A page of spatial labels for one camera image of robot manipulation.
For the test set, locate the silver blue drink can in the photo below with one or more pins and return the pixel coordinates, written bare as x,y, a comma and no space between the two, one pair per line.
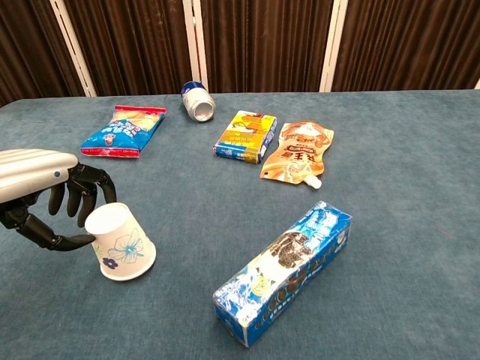
198,103

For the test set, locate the white screen frame post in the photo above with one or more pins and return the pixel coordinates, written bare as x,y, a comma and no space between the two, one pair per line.
195,41
73,47
333,45

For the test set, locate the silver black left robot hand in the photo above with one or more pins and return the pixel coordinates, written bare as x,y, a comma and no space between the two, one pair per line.
30,172

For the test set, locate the white floral paper cup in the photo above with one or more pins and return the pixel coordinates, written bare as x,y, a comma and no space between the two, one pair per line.
123,243

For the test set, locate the long blue cookie box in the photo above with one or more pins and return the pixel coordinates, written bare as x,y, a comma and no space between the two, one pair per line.
285,270

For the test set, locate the blue red snack bag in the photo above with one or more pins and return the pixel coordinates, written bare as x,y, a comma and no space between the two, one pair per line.
120,135

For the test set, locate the yellow blue carton box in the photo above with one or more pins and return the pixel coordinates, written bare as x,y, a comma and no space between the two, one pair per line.
245,137

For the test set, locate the orange spouted drink pouch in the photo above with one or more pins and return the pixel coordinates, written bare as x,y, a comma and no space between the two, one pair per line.
298,152

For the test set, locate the brown pleated screen panel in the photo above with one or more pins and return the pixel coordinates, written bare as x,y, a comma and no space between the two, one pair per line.
408,43
131,45
30,48
266,45

